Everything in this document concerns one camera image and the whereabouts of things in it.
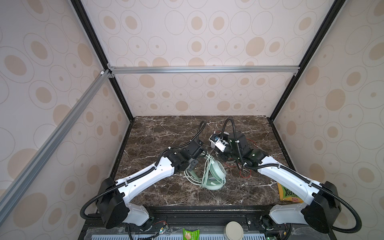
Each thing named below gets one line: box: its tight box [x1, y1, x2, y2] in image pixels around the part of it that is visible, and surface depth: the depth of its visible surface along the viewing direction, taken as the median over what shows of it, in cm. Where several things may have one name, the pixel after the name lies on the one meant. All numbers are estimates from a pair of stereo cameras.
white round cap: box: [223, 221, 244, 240], surface depth 67 cm
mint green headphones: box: [183, 154, 227, 191], surface depth 73 cm
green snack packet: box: [182, 228, 201, 240], surface depth 70 cm
